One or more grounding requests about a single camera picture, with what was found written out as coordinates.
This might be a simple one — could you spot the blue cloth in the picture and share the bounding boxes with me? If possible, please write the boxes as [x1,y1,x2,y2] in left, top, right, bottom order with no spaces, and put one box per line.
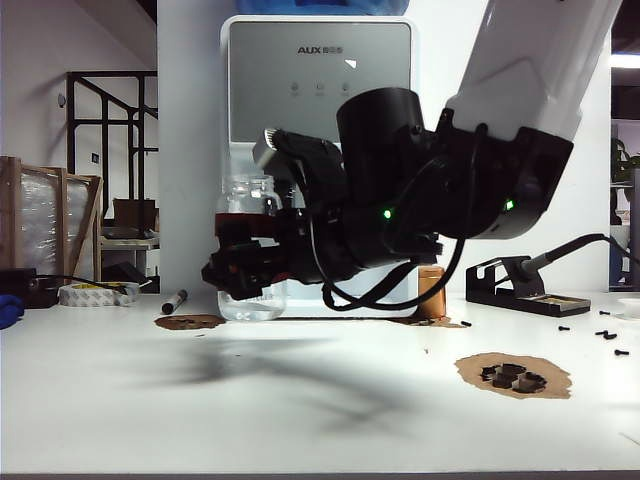
[0,293,25,330]

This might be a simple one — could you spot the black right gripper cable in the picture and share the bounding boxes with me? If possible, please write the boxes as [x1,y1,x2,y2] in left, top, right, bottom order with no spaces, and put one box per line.
[307,209,464,313]

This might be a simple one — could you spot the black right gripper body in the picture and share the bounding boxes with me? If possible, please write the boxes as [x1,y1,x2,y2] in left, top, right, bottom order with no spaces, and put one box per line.
[272,197,354,287]

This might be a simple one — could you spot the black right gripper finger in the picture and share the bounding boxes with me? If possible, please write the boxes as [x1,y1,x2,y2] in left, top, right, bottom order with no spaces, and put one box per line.
[200,223,289,301]

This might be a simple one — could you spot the gold cylindrical canister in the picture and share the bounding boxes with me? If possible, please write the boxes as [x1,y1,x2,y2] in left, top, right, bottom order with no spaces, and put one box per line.
[417,265,447,320]

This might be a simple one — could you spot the black soldering iron stand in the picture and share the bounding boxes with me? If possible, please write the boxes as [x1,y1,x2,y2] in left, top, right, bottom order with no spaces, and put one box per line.
[465,255,592,318]

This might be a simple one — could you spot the green potted plant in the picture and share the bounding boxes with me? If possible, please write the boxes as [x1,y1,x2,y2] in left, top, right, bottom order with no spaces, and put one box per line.
[610,137,640,187]

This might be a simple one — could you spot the black stair railing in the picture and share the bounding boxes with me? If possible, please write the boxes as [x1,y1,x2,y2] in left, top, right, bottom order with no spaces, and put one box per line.
[66,70,160,234]

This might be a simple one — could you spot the white tape roll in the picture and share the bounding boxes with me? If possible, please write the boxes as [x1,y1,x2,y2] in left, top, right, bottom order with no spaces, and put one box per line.
[57,281,141,308]

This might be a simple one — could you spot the white side table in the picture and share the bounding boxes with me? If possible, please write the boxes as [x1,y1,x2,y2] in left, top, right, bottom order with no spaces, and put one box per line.
[98,233,161,294]

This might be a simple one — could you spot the black marker pen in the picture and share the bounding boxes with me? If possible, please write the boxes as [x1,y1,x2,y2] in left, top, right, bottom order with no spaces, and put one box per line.
[160,288,189,315]

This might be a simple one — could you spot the black soldering iron with cable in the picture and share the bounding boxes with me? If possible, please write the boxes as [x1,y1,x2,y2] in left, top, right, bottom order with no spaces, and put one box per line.
[514,232,640,284]

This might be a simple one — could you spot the brown cardboard box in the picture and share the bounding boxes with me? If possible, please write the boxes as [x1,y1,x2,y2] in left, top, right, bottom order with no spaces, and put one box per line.
[112,198,160,234]

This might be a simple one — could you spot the black flat box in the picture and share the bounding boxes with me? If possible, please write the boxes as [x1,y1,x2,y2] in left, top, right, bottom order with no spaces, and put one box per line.
[0,267,59,309]

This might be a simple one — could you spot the white AUX water dispenser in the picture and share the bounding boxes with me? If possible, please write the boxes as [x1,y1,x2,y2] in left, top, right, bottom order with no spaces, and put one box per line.
[218,14,420,320]

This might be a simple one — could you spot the wooden crate frame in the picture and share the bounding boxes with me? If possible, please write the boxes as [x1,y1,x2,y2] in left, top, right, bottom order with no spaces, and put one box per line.
[0,156,105,284]

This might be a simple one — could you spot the glass bottle with red belts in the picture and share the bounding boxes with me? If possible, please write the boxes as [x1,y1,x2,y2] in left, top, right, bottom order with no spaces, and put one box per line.
[215,173,290,322]

